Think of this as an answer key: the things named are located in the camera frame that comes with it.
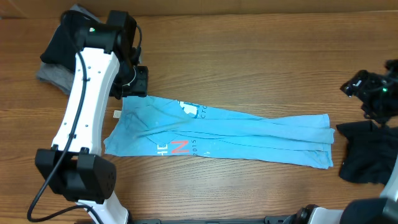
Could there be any light blue printed t-shirt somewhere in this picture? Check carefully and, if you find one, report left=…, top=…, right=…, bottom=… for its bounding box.
left=104, top=96, right=335, bottom=169

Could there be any crumpled black garment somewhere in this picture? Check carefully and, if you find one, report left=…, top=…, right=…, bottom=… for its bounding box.
left=336, top=121, right=397, bottom=185

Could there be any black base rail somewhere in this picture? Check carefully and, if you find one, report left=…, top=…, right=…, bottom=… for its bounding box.
left=74, top=216, right=315, bottom=224

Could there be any folded grey garment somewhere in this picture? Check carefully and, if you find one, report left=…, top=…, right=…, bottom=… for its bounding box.
left=36, top=3, right=100, bottom=95

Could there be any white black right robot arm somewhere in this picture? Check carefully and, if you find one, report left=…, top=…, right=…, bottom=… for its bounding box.
left=264, top=60, right=397, bottom=224

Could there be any folded black t-shirt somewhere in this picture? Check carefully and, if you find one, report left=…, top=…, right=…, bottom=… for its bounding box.
left=40, top=10, right=95, bottom=72

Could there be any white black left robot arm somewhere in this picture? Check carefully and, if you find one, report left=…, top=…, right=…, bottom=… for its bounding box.
left=35, top=10, right=149, bottom=224

